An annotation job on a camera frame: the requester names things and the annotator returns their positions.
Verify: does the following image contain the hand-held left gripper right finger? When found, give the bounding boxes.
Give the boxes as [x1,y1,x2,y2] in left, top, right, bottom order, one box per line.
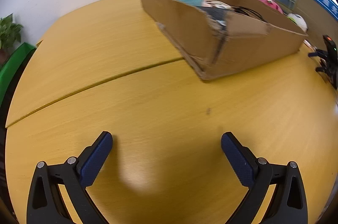
[221,131,308,224]

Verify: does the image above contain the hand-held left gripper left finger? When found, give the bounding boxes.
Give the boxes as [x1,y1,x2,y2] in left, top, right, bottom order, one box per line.
[26,131,114,224]

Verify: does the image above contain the brown cardboard box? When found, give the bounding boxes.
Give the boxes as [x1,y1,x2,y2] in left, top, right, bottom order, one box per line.
[138,0,309,81]

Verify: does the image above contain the cream phone case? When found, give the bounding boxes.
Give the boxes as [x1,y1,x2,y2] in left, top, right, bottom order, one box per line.
[203,0,231,10]

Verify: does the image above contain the white panda plush toy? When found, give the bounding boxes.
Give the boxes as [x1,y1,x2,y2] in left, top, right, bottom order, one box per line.
[286,13,309,31]

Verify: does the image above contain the large potted plant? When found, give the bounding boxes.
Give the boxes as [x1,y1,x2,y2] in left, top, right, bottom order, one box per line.
[0,14,24,60]

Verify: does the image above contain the black cable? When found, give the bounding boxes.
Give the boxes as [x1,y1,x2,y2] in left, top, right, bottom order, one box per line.
[232,6,268,21]

